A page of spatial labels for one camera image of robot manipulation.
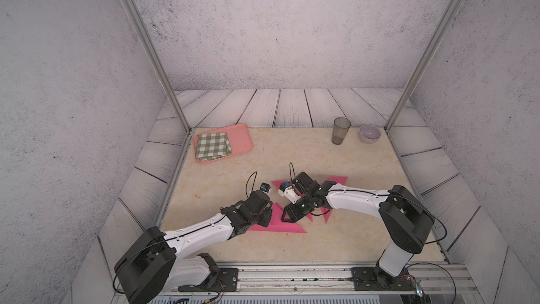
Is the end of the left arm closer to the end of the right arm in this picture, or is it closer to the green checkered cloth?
the end of the right arm

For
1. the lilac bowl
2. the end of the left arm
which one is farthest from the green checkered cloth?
the lilac bowl

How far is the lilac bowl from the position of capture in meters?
1.13

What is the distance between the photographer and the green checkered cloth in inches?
43.3

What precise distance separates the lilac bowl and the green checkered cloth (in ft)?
2.34

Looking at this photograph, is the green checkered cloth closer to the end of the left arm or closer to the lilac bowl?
the end of the left arm

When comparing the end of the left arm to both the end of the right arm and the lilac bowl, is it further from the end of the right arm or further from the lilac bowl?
the lilac bowl
